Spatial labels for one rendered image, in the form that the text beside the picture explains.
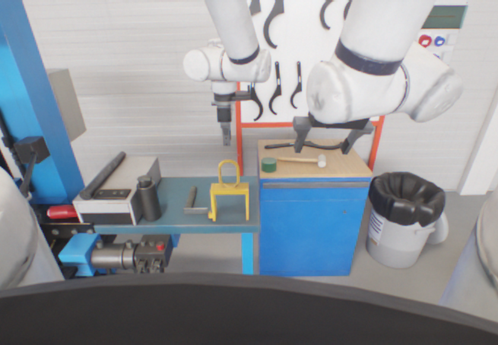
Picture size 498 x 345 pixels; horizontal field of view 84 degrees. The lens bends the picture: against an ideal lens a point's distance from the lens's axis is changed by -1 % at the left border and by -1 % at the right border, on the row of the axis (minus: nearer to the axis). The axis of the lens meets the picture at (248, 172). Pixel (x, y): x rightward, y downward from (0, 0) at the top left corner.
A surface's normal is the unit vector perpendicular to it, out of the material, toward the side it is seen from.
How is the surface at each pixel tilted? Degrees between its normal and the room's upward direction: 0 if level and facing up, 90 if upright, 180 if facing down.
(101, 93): 90
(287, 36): 90
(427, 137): 90
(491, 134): 90
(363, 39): 99
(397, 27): 109
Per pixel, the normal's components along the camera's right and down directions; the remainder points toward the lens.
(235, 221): -0.01, -0.87
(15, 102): 0.00, 0.49
